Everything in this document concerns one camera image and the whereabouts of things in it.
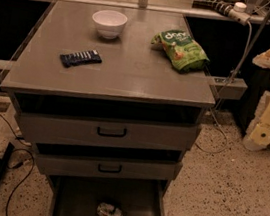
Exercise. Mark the crushed 7up can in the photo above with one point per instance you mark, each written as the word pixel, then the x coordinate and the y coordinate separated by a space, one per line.
pixel 106 209

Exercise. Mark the grey drawer cabinet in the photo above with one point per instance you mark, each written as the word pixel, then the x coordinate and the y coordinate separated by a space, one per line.
pixel 133 82

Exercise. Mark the bottom open grey drawer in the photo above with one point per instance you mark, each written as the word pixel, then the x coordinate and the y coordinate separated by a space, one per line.
pixel 82 196

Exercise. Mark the top grey drawer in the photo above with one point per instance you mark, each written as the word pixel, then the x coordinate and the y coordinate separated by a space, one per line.
pixel 39 128

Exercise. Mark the middle grey drawer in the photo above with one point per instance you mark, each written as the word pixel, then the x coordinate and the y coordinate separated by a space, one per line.
pixel 88 167

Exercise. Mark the green chip bag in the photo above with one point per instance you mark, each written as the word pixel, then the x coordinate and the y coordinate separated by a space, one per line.
pixel 184 53

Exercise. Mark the white ceramic bowl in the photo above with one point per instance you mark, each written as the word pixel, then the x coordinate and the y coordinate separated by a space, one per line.
pixel 109 24

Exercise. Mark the dark blue snack bar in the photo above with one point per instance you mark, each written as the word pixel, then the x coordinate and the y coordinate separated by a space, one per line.
pixel 80 58

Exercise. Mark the grey side bracket box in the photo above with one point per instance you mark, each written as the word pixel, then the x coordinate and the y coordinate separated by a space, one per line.
pixel 223 89

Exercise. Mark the black handle top drawer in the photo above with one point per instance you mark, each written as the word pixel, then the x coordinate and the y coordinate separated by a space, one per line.
pixel 111 133

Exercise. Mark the black handle drawer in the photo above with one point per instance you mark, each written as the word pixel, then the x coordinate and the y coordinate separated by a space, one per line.
pixel 109 169
pixel 111 133

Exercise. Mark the black handle middle drawer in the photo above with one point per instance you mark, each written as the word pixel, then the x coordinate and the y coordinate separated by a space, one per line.
pixel 109 169

